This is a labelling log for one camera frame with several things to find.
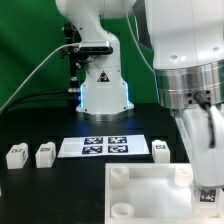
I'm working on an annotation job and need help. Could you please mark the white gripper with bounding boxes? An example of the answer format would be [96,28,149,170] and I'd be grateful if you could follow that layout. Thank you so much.
[175,106,224,189]

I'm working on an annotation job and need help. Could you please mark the white square tabletop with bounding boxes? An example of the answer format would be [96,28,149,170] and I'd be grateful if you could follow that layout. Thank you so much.
[105,163,224,224]

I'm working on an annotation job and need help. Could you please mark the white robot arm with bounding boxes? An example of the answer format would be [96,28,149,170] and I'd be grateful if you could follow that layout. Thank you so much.
[55,0,224,189]

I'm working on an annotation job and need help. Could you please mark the white sheet with tags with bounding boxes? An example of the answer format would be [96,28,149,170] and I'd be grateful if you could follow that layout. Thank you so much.
[58,135,149,158]

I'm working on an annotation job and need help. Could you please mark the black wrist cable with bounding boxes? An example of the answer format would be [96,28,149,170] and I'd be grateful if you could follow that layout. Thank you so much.
[193,91,216,149]

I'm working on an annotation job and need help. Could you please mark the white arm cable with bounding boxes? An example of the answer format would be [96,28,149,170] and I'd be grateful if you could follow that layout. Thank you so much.
[124,0,156,73]

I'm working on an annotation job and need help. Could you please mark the black cables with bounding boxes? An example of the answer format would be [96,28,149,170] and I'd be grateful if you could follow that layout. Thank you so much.
[0,89,81,116]

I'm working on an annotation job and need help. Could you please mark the grey camera on stand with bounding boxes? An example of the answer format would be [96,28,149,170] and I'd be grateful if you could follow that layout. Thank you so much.
[79,41,113,55]

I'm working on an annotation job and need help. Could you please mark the grey cable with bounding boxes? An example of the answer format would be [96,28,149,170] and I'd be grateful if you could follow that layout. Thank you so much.
[0,43,81,114]

